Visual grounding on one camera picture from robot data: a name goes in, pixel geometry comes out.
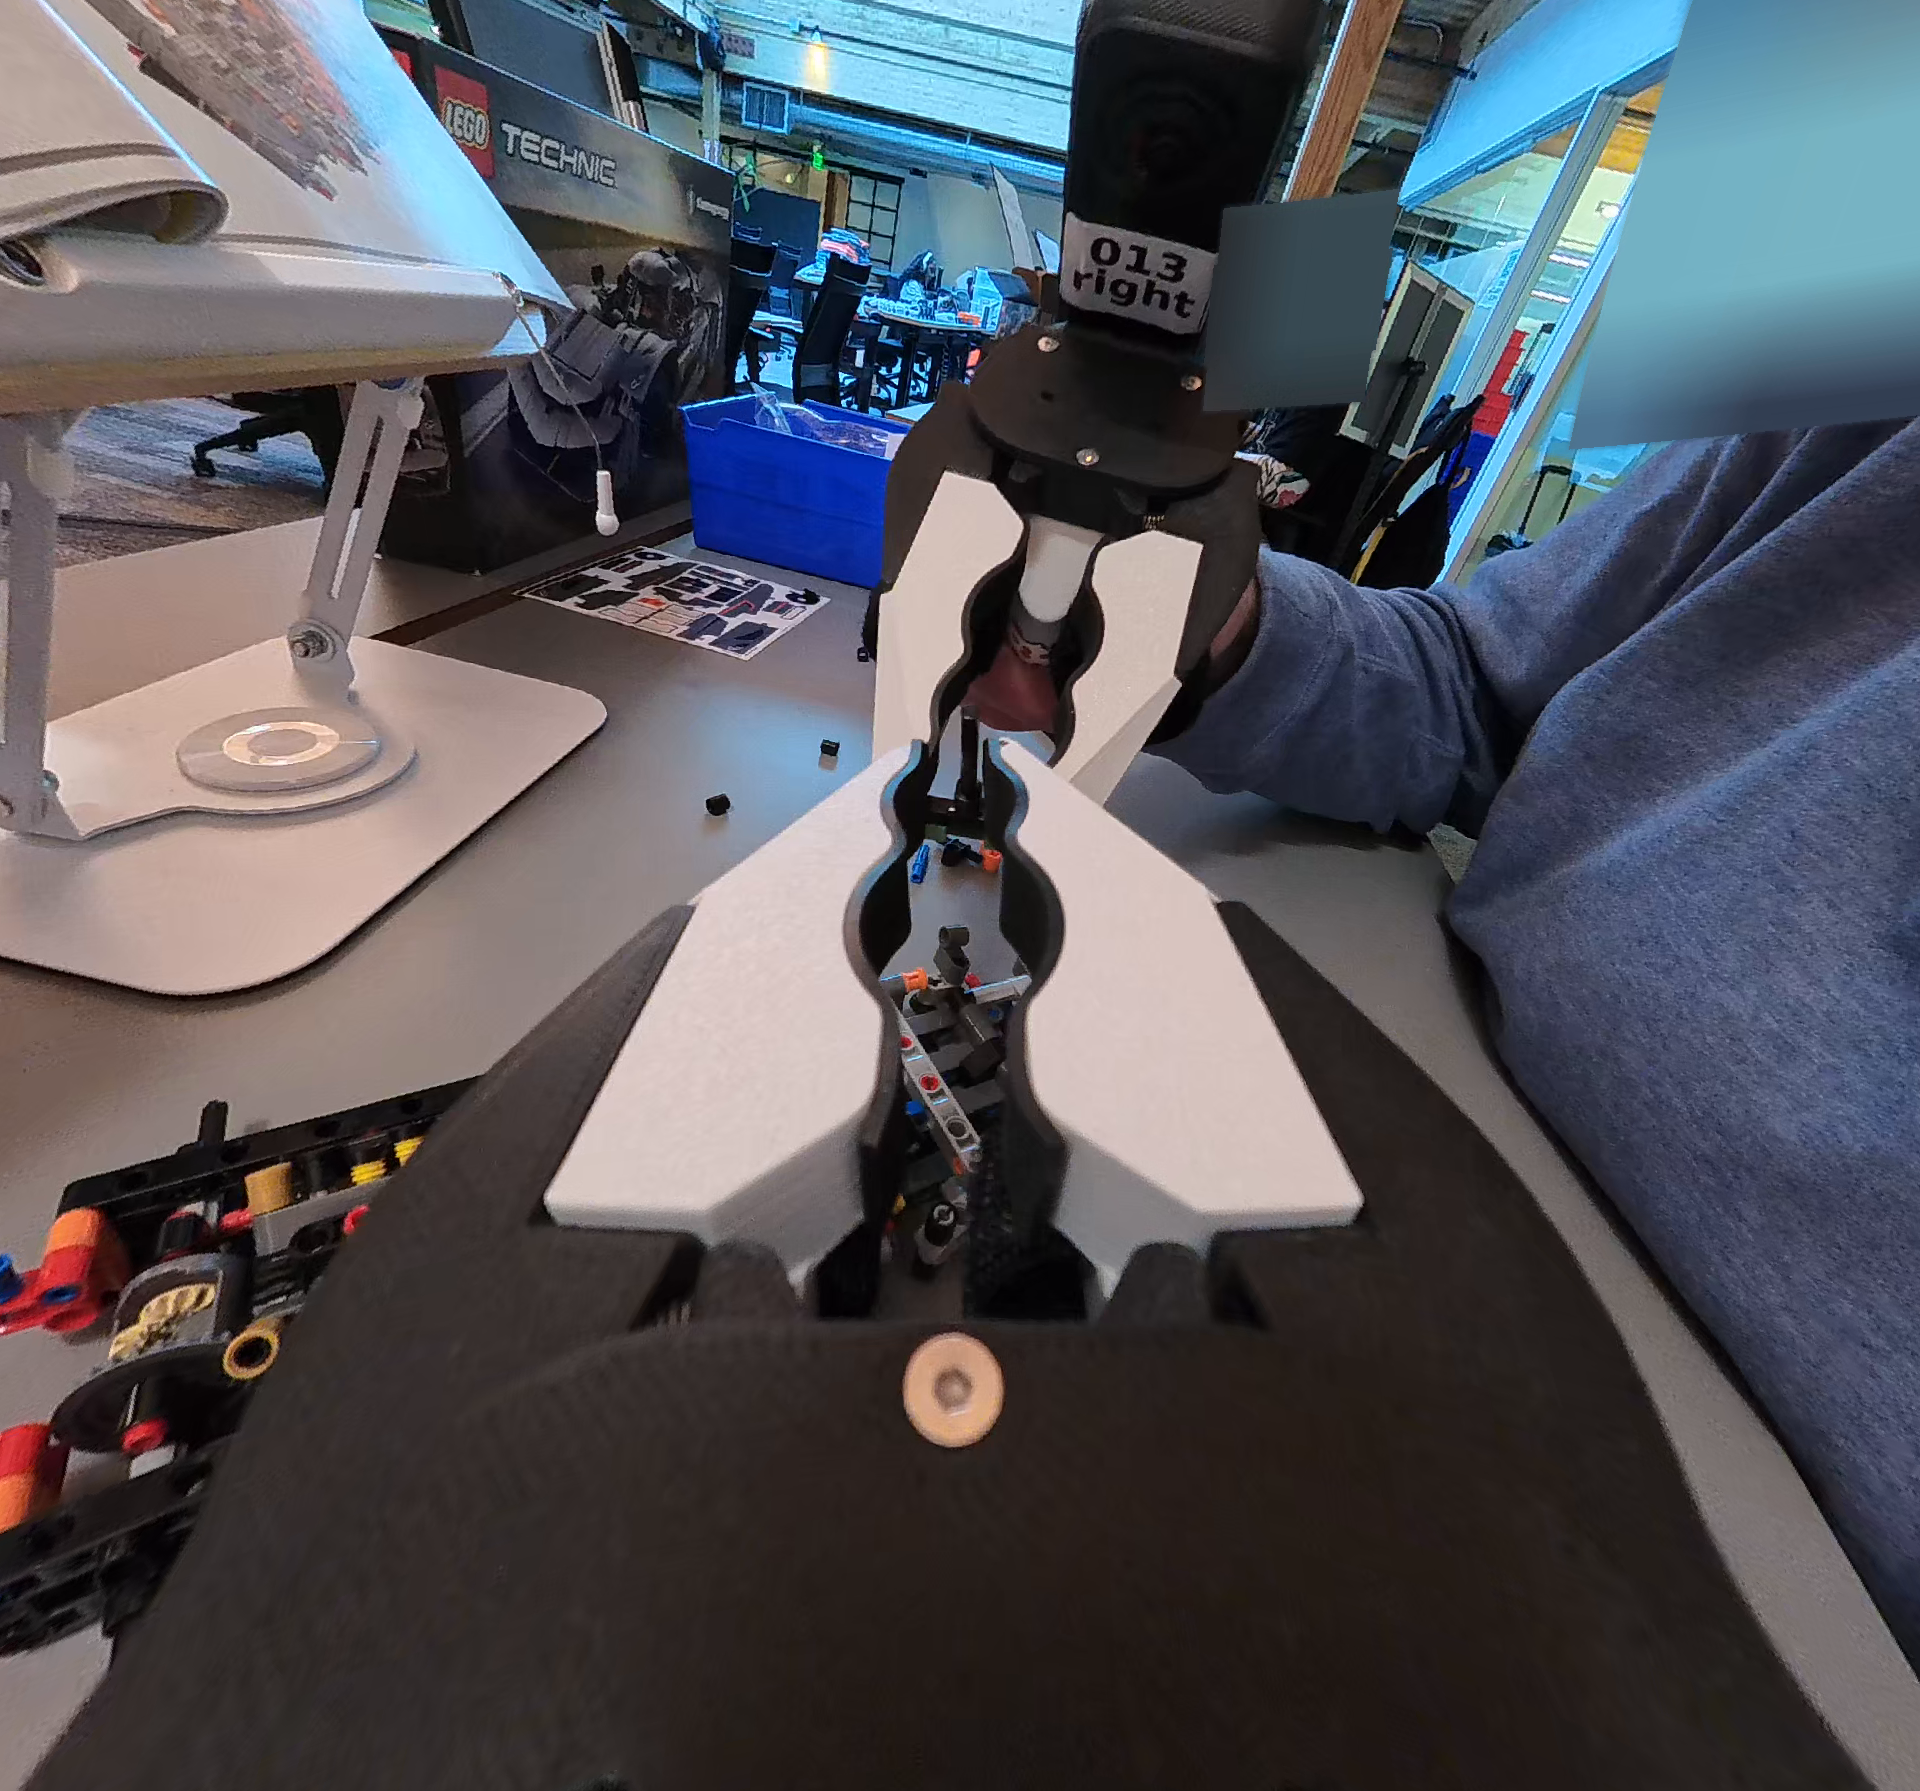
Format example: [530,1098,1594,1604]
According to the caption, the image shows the lego chassis model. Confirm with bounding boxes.
[0,922,1037,1658]

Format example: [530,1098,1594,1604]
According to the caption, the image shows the person's torso in blue sweater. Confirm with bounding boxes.
[1440,419,1920,1658]

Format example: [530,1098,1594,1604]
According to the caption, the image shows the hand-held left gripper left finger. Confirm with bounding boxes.
[542,738,943,1296]

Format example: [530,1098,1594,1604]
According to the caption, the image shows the white book stand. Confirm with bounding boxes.
[0,239,623,998]

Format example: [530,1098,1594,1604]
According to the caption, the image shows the lego instruction booklet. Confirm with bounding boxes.
[0,0,580,325]

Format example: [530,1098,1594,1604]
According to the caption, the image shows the lego sticker sheet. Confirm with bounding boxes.
[516,551,831,664]

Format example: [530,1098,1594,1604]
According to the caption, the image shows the person's right hand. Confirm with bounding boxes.
[971,628,1082,740]

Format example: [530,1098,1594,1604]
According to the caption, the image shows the black lego set box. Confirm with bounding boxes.
[381,0,738,579]

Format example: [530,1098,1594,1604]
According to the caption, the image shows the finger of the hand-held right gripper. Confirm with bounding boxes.
[1046,533,1213,806]
[872,479,1039,774]

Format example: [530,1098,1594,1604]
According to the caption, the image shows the clear plastic bags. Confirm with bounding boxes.
[750,389,906,455]

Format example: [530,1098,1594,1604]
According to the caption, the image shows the blue storage bin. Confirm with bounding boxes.
[681,397,913,591]

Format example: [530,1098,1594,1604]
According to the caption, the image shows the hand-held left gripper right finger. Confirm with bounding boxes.
[978,738,1367,1296]

